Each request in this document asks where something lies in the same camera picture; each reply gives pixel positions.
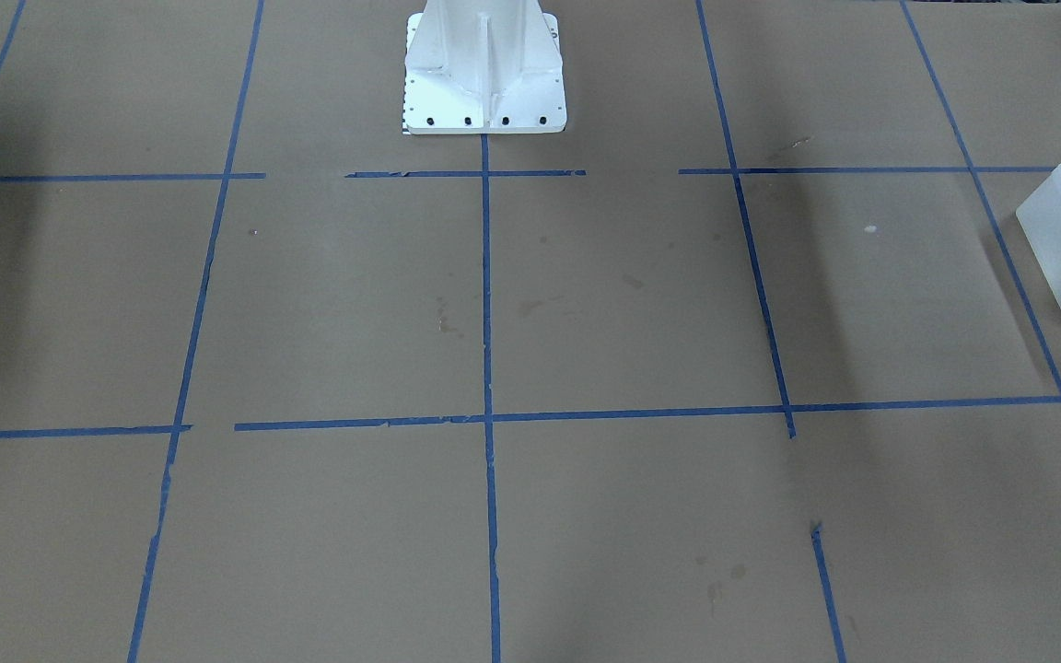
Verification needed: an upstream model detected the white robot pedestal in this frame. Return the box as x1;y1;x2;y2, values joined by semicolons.
402;1;568;135

